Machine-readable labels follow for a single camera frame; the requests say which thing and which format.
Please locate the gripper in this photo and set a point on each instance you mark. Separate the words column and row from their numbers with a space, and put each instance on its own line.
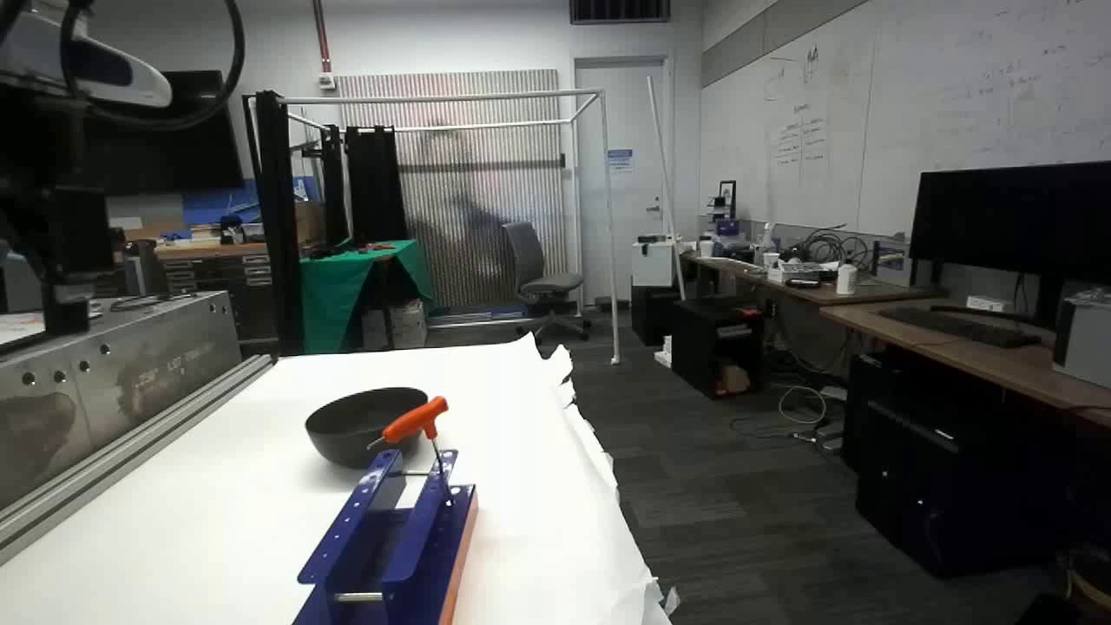
column 80, row 230

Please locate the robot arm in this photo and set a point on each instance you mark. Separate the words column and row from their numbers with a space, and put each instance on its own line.
column 104, row 74

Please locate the black bowl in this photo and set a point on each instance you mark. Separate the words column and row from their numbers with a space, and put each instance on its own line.
column 347, row 430

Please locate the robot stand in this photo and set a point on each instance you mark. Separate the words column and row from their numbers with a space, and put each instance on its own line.
column 104, row 382

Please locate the drawer cabinet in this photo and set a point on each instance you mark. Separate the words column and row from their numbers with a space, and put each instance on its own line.
column 234, row 291

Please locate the black curtain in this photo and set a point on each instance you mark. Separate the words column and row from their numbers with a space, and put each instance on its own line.
column 333, row 187
column 279, row 226
column 375, row 187

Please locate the table with green cloth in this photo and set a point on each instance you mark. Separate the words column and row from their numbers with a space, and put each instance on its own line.
column 334, row 295

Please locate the red pipe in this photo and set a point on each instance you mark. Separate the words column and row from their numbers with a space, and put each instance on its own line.
column 322, row 35

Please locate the white storage boxes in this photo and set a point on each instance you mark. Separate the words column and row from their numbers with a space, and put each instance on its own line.
column 404, row 324

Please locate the blue metal rack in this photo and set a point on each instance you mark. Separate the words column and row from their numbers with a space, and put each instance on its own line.
column 425, row 538

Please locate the grey office chair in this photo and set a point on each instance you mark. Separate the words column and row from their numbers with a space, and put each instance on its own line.
column 542, row 282

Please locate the blue door sign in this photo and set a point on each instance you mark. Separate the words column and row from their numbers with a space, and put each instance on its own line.
column 621, row 160

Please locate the white door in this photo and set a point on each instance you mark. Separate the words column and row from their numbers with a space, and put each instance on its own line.
column 634, row 226

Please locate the white box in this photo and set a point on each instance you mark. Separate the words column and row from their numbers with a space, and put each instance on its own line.
column 653, row 263

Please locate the black box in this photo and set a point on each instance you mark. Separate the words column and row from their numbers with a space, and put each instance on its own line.
column 653, row 314

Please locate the ceiling air vent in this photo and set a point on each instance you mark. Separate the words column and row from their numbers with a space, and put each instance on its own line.
column 619, row 9

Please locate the white pole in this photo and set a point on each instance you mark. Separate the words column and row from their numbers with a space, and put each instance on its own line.
column 664, row 182

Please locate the black cabinet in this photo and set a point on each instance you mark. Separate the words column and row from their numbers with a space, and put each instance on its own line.
column 716, row 347

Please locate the wooden desk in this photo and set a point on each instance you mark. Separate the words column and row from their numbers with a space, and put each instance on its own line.
column 833, row 293
column 998, row 365

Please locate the white cup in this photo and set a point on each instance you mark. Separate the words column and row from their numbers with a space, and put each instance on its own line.
column 846, row 279

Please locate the whiteboard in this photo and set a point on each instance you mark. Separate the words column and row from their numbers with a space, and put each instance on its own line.
column 911, row 104

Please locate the black keyboard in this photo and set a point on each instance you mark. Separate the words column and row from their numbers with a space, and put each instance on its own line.
column 955, row 326

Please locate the row of black computer towers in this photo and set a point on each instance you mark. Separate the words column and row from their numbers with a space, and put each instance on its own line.
column 937, row 469

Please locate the black monitor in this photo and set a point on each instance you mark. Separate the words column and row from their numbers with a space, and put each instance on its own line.
column 1007, row 221

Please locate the grey computer case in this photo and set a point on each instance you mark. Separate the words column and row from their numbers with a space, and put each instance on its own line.
column 1085, row 343

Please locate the black wall screen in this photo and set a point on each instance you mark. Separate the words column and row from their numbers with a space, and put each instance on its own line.
column 191, row 148

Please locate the ribbed wall panel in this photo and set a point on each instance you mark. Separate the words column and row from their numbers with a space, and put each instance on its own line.
column 486, row 174

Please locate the white pipe frame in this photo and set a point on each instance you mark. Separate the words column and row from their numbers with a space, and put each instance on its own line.
column 605, row 217

